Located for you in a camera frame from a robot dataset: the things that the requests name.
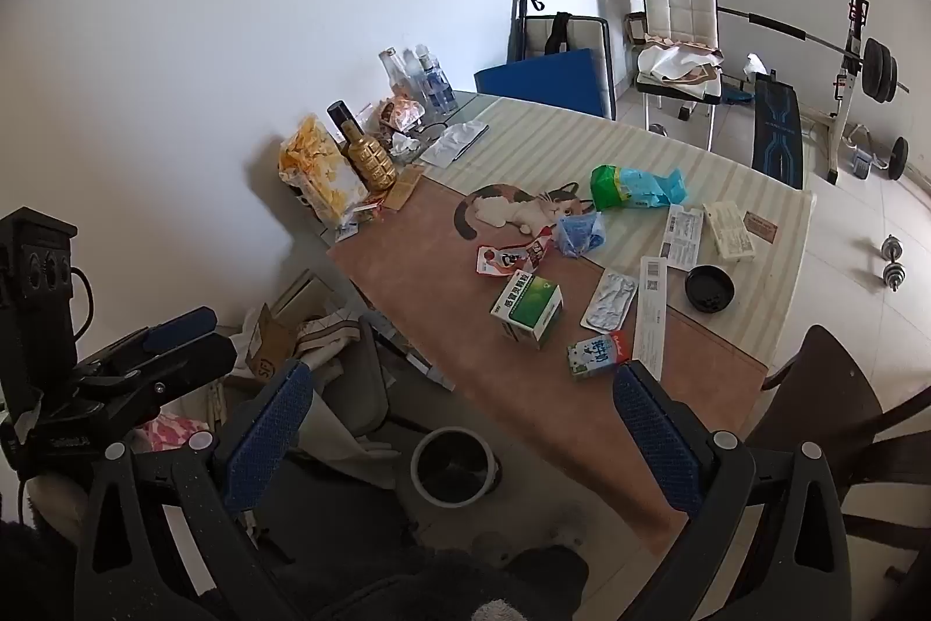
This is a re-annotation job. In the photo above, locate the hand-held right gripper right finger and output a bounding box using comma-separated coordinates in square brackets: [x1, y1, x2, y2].
[613, 361, 852, 621]

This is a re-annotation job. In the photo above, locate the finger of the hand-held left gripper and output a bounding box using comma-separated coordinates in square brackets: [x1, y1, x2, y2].
[80, 333, 238, 422]
[76, 306, 218, 376]

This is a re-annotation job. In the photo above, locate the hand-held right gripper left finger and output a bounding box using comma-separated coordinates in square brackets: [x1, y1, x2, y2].
[73, 359, 315, 621]

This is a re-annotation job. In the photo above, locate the long white carton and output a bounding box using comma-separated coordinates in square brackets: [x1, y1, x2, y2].
[631, 256, 671, 382]

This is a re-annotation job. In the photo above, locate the white rimmed trash can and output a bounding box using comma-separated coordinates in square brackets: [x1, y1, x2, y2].
[409, 426, 502, 509]

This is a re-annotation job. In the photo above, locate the blue and white plastic wrapper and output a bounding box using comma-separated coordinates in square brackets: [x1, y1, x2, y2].
[554, 210, 607, 258]

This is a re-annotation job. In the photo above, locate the pink and white cloth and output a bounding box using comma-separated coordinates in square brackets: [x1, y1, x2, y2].
[134, 413, 208, 453]

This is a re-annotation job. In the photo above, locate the cardboard box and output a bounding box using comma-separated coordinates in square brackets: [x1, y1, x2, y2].
[243, 272, 343, 389]

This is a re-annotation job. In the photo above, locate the small milk carton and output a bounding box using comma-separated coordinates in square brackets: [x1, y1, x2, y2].
[567, 330, 632, 382]

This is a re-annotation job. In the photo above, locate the grey chair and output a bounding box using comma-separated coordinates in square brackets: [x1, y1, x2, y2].
[291, 315, 438, 491]

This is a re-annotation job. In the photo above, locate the white canvas bag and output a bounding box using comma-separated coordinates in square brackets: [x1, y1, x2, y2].
[294, 308, 365, 375]

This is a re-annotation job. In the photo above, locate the silver blister pack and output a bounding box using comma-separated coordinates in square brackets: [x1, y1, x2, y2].
[580, 269, 639, 331]

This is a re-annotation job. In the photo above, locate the black round dish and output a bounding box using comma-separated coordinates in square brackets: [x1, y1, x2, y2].
[685, 264, 735, 314]

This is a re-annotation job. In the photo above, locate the dark brown chair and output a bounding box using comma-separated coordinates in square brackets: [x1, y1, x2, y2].
[742, 324, 931, 593]

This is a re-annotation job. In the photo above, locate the green and white medicine box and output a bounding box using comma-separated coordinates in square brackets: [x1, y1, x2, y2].
[491, 274, 564, 352]

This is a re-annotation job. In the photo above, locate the white flattened printed box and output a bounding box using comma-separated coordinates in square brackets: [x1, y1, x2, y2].
[660, 204, 705, 271]

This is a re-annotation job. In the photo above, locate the yellow snack bag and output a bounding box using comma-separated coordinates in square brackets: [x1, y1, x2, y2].
[278, 113, 371, 229]

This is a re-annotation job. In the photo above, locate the cream rectangular box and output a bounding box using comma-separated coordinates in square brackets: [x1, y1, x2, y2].
[702, 200, 758, 262]

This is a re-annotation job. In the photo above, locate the red and white packet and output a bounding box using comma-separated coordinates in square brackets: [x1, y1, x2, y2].
[476, 237, 555, 278]

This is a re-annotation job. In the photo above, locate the green and blue plastic wrapper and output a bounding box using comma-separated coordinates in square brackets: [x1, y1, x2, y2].
[589, 164, 688, 213]

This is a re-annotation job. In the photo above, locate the gold grenade-shaped bottle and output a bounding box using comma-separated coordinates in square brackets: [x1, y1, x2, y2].
[327, 101, 400, 193]

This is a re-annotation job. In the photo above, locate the brown paper packet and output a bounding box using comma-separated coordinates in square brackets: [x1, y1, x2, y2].
[382, 166, 424, 213]

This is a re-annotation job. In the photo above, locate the orange snack packet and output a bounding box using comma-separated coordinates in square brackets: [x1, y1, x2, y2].
[378, 93, 427, 134]

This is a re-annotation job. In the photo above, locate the white tissue packet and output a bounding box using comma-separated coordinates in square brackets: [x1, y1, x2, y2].
[420, 120, 491, 169]

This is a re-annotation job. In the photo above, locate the clear glass bottle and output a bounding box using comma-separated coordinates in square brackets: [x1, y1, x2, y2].
[378, 48, 412, 98]

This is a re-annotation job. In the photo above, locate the weight bench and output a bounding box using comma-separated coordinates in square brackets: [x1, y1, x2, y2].
[680, 0, 884, 190]

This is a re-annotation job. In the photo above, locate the black plate dumbbell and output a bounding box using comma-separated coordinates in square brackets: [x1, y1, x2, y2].
[854, 135, 912, 182]

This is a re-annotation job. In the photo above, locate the white and brown paper bag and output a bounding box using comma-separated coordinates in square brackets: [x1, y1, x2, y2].
[636, 35, 727, 84]

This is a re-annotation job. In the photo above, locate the black framed white chair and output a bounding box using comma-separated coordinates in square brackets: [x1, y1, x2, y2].
[520, 13, 618, 120]

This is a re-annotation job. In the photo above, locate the white padded chair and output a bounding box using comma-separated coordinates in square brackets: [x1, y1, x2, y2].
[629, 0, 729, 152]

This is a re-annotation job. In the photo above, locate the barbell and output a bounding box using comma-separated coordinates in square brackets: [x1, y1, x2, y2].
[716, 2, 912, 107]

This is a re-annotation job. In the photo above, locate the black cable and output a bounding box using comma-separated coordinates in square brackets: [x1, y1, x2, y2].
[69, 268, 96, 346]

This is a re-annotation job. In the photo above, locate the black pole with strap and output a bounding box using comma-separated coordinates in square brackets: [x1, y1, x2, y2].
[509, 0, 545, 63]

